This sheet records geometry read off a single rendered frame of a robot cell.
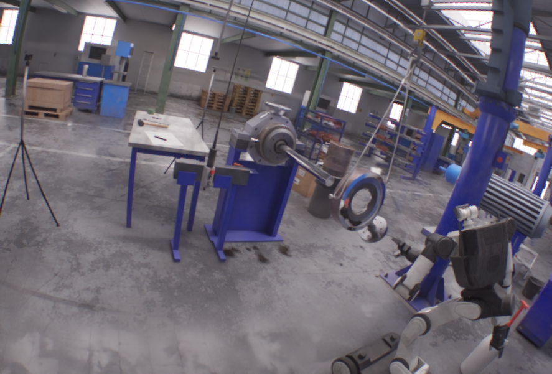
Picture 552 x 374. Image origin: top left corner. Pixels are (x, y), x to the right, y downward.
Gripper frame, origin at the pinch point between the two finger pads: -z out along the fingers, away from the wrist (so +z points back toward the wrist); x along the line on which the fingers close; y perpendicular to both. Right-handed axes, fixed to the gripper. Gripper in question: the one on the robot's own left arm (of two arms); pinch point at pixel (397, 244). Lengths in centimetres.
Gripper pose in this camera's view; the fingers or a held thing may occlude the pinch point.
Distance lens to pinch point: 177.3
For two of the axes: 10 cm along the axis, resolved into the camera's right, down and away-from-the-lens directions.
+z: 4.4, 2.8, -8.5
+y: -7.4, 6.5, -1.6
